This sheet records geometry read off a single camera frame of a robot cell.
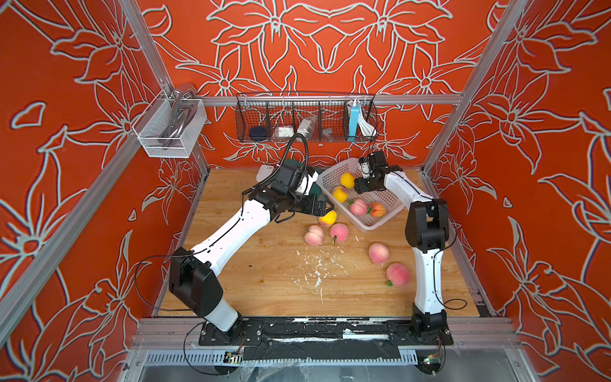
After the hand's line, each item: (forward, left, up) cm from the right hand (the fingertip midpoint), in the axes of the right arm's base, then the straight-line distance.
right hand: (357, 176), depth 97 cm
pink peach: (-23, +18, -9) cm, 31 cm away
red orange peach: (-10, -9, -9) cm, 16 cm away
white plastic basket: (+7, +10, -9) cm, 16 cm away
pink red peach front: (-37, -10, -9) cm, 40 cm away
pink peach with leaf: (-10, -1, -9) cm, 13 cm away
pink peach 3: (-30, -6, -10) cm, 32 cm away
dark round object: (+15, +43, +11) cm, 46 cm away
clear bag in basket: (+12, +22, +17) cm, 30 cm away
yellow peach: (+6, +3, -8) cm, 10 cm away
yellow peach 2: (-3, +7, -8) cm, 11 cm away
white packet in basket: (+5, +29, +19) cm, 35 cm away
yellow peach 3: (-15, +12, -10) cm, 21 cm away
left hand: (-23, +21, +7) cm, 31 cm away
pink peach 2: (-20, +8, -10) cm, 24 cm away
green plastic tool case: (-22, +19, +18) cm, 34 cm away
